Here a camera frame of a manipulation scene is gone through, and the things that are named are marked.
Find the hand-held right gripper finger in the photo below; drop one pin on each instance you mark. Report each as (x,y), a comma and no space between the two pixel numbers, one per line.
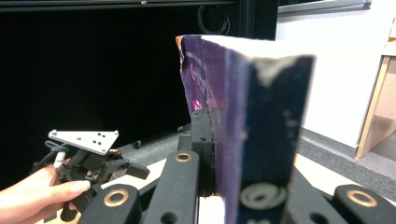
(205,155)

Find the purple magazine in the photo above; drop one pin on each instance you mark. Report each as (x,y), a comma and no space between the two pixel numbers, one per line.
(264,124)

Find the white plug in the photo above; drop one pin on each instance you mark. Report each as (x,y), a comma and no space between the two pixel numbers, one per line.
(59,159)

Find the black curtain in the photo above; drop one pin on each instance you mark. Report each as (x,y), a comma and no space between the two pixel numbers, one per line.
(93,68)

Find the black pole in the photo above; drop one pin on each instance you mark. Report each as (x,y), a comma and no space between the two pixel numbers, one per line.
(258,18)

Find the beige wooden desk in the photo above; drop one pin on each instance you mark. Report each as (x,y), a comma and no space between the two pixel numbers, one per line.
(378,109)

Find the grey metal frame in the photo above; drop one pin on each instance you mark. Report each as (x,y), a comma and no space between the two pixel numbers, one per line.
(323,5)

